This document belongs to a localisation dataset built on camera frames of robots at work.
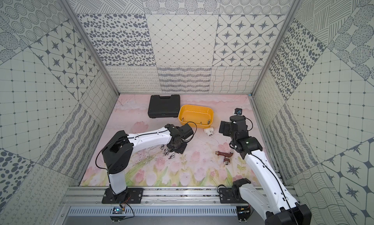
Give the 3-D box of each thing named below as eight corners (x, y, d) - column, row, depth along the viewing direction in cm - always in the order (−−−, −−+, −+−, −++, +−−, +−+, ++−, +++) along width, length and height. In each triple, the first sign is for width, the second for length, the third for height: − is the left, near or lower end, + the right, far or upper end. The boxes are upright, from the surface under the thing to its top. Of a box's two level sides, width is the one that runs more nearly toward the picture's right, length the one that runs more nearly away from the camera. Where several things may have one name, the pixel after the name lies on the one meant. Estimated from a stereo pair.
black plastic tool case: (147, 118, 106) (146, 114, 102) (152, 98, 120) (151, 94, 116) (179, 118, 106) (178, 114, 102) (180, 98, 120) (180, 94, 116)
